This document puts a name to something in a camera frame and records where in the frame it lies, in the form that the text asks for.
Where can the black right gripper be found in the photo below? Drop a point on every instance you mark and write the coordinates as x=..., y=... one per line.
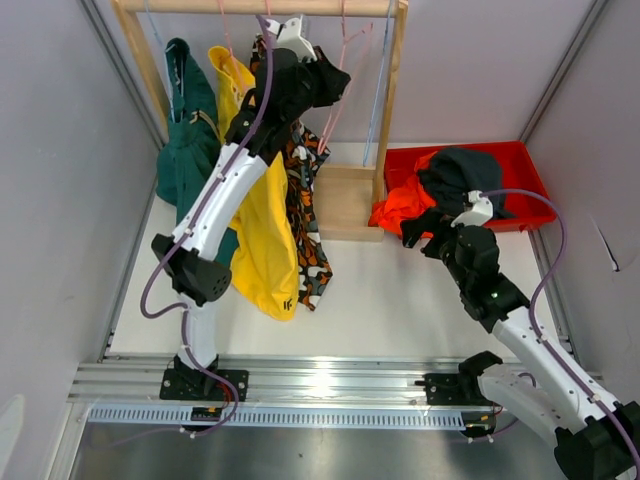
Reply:
x=433, y=221

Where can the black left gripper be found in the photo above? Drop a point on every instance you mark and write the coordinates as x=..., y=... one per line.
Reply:
x=333, y=80

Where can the dark navy shorts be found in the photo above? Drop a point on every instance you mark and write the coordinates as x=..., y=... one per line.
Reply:
x=453, y=172

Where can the orange camouflage shorts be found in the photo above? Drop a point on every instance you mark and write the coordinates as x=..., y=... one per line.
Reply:
x=302, y=159

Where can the light blue wire hanger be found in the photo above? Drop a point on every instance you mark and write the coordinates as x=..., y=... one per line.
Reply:
x=383, y=60

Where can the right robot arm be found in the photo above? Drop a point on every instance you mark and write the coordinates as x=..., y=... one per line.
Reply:
x=592, y=434

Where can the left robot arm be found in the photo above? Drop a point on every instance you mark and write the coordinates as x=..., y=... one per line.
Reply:
x=286, y=85

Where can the pink hanger with yellow shorts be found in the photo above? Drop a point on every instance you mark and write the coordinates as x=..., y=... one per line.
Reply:
x=230, y=45

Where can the green shorts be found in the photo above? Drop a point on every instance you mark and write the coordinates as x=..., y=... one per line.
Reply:
x=187, y=160

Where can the yellow shorts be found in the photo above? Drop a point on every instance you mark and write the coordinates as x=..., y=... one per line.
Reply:
x=264, y=266

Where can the blue hanger with green shorts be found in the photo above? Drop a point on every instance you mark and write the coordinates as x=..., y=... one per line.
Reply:
x=176, y=114

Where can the wooden clothes rack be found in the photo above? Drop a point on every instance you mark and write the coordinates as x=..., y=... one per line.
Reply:
x=346, y=192

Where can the red plastic bin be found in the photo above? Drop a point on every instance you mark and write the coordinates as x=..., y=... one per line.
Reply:
x=519, y=172

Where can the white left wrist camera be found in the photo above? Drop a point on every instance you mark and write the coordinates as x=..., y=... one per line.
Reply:
x=291, y=35

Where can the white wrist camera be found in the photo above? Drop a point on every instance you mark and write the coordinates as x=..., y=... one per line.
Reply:
x=478, y=211
x=291, y=35

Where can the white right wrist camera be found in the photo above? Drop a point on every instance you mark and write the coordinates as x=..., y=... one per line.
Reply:
x=478, y=211

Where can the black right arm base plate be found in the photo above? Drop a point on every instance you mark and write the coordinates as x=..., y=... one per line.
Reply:
x=445, y=389

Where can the slotted cable duct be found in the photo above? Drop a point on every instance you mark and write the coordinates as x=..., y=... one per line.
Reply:
x=412, y=419

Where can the aluminium mounting rail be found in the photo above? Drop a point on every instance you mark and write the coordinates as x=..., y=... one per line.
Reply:
x=274, y=381

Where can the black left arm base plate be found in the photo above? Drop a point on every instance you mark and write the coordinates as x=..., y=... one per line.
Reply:
x=193, y=385

